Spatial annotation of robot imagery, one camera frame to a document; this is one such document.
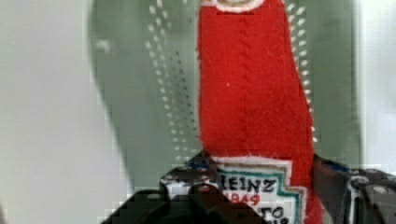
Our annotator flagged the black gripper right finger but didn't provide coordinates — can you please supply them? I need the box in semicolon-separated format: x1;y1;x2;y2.
313;155;396;224

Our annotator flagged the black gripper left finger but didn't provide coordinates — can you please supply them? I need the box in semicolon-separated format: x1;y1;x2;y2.
159;150;219;201

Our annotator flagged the red plush ketchup bottle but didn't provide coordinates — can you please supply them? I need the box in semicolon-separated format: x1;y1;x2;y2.
198;0;323;224

